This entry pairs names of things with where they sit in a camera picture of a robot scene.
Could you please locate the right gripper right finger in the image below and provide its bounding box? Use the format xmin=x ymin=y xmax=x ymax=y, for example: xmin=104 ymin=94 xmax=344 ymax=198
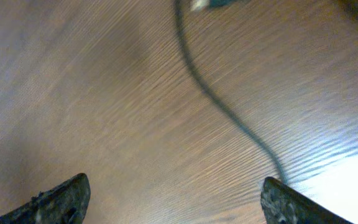
xmin=260 ymin=177 xmax=351 ymax=224

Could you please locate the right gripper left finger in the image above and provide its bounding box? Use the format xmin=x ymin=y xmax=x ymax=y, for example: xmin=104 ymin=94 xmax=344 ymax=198
xmin=0 ymin=173 xmax=91 ymax=224

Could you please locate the black cable with end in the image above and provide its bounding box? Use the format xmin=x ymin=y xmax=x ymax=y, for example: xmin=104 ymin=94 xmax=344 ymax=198
xmin=172 ymin=0 xmax=289 ymax=186

